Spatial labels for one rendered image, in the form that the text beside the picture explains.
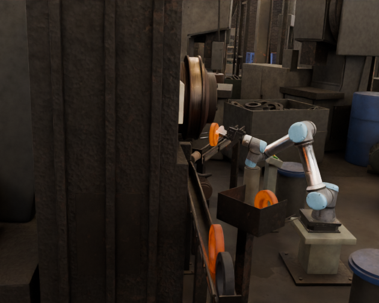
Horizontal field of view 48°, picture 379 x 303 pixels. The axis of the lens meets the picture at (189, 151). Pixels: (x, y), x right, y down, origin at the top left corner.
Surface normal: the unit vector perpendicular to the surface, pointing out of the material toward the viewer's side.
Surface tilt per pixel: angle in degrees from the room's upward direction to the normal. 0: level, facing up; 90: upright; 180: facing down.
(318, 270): 90
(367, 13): 90
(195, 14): 90
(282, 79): 90
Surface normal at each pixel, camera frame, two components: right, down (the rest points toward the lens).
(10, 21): 0.12, 0.25
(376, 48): 0.45, 0.25
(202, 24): -0.12, 0.25
